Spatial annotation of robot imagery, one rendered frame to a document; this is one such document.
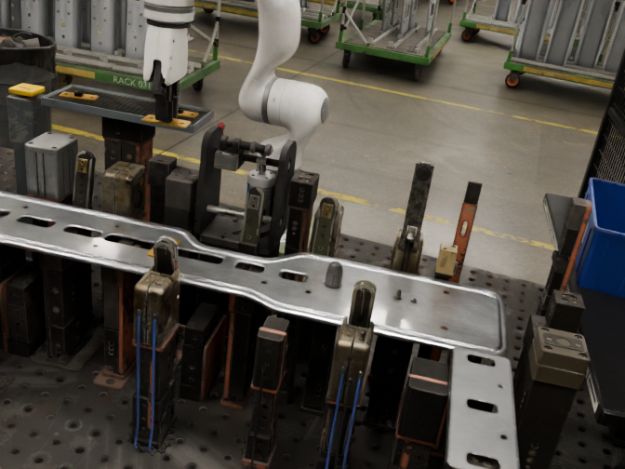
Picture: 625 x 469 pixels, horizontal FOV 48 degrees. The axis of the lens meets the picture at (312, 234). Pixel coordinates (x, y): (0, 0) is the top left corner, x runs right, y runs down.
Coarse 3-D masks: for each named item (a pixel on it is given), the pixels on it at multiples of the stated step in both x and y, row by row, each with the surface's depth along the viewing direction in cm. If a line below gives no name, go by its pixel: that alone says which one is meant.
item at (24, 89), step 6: (24, 84) 168; (30, 84) 169; (12, 90) 164; (18, 90) 164; (24, 90) 164; (30, 90) 164; (36, 90) 165; (42, 90) 168; (24, 96) 166; (30, 96) 164
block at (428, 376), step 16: (416, 368) 115; (432, 368) 116; (416, 384) 111; (432, 384) 112; (416, 400) 111; (432, 400) 111; (400, 416) 117; (416, 416) 113; (432, 416) 112; (400, 432) 115; (416, 432) 114; (432, 432) 113; (400, 448) 117; (416, 448) 116; (400, 464) 119; (416, 464) 118
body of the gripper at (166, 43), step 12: (156, 24) 117; (168, 24) 118; (156, 36) 117; (168, 36) 117; (180, 36) 120; (156, 48) 118; (168, 48) 118; (180, 48) 122; (144, 60) 119; (168, 60) 119; (180, 60) 123; (144, 72) 120; (168, 72) 119; (180, 72) 125; (168, 84) 121
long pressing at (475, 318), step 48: (0, 192) 150; (0, 240) 133; (48, 240) 134; (96, 240) 137; (144, 240) 139; (192, 240) 141; (240, 288) 128; (288, 288) 129; (336, 288) 131; (384, 288) 134; (432, 288) 136; (480, 288) 137; (384, 336) 121; (432, 336) 121; (480, 336) 123
